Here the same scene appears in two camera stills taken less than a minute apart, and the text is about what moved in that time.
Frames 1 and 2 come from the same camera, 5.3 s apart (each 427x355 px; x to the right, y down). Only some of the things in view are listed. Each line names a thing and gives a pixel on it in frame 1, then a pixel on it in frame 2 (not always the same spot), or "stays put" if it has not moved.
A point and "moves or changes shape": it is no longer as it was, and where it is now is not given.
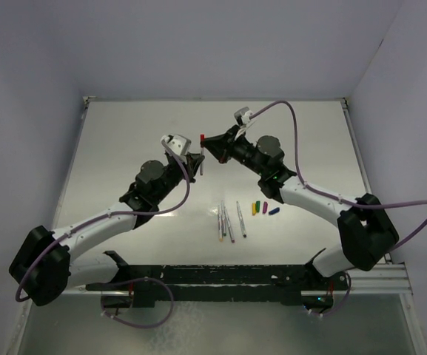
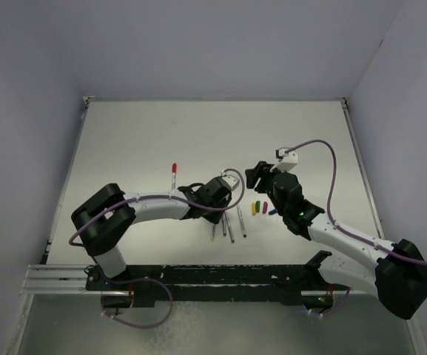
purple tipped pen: x=227 y=220 stays put
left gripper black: x=192 y=161 → x=214 y=218
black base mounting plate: x=140 y=285 stays put
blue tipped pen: x=241 y=220 stays put
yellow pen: x=220 y=223 → x=212 y=237
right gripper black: x=218 y=149 → x=253 y=175
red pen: x=202 y=164 moves or changes shape
